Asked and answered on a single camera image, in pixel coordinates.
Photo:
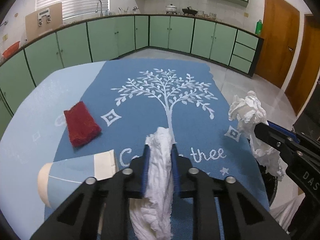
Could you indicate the black round trash bin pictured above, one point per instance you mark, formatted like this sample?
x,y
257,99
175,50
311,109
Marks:
x,y
270,182

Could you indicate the chrome kitchen faucet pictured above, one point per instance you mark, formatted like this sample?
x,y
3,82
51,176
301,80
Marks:
x,y
99,8

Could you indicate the white cooking pot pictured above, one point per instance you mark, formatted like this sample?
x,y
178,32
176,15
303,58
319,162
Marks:
x,y
171,9

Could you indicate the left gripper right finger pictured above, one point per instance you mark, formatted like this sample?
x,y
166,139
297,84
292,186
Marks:
x,y
221,208

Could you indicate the green lower kitchen cabinets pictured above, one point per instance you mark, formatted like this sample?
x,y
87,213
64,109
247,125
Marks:
x,y
114,37

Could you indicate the orange plastic basin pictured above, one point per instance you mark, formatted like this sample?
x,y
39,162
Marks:
x,y
11,50

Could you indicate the orange wooden door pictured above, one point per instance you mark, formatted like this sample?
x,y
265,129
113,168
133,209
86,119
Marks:
x,y
280,33
307,67

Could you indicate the blue tree-print tablecloth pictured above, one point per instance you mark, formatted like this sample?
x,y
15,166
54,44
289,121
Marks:
x,y
37,133

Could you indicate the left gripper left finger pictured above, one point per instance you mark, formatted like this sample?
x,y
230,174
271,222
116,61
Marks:
x,y
98,208

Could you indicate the green plastic bottle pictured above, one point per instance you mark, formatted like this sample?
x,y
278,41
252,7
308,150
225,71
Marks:
x,y
258,27

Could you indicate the brown cardboard box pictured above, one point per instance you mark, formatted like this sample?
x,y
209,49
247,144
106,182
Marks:
x,y
43,20

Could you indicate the red scouring pad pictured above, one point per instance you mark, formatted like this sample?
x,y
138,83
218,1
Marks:
x,y
81,126

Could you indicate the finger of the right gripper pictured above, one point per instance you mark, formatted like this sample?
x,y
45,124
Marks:
x,y
272,136
282,132

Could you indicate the black wok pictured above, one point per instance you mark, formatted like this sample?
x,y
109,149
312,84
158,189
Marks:
x,y
189,11

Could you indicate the blue and white paper cup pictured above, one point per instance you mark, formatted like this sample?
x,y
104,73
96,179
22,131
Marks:
x,y
57,180

